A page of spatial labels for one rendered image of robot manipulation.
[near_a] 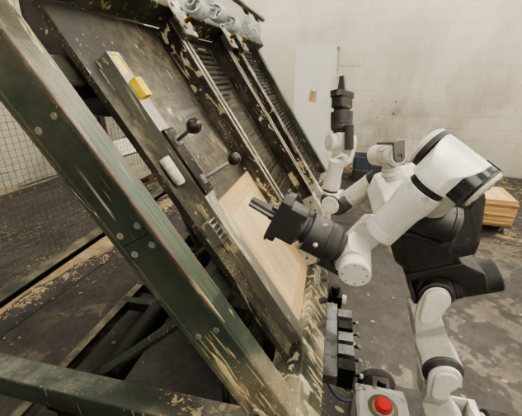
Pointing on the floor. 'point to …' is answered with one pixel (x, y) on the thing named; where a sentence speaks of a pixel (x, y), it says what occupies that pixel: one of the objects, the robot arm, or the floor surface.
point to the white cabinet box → (316, 92)
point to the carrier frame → (144, 396)
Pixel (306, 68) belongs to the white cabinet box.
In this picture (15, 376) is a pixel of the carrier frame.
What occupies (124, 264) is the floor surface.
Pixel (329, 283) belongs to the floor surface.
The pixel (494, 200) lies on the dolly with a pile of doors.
